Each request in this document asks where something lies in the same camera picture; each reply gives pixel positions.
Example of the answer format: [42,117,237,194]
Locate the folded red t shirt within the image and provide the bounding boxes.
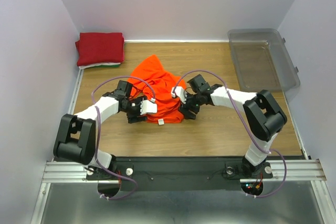
[75,33,124,67]

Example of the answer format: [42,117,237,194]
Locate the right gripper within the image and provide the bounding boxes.
[177,90,203,120]

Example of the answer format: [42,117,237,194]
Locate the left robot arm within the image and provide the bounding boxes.
[53,80,148,179]

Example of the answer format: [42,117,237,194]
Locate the folded white t shirt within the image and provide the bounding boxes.
[78,62,121,70]

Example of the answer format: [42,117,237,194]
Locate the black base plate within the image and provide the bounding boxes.
[87,156,273,196]

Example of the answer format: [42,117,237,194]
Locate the orange t shirt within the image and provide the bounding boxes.
[128,55,184,124]

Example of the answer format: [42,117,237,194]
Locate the aluminium rail frame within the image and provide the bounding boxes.
[30,39,336,224]

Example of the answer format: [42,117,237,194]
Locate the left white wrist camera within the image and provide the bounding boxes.
[140,98,158,115]

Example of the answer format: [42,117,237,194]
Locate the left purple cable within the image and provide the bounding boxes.
[90,75,157,201]

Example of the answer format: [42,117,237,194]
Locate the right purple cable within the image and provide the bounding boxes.
[173,70,287,200]

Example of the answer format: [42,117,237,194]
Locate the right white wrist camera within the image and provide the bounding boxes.
[171,86,186,104]

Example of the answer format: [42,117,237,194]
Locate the purple cable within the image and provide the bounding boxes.
[90,75,157,201]
[173,70,287,200]

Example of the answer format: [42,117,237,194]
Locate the clear plastic bin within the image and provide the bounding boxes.
[227,28,300,102]

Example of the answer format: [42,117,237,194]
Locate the folded green t shirt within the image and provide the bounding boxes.
[101,63,119,67]

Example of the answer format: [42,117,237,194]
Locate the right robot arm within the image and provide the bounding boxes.
[171,74,287,177]

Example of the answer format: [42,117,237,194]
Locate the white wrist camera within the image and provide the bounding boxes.
[140,98,158,115]
[171,86,186,104]

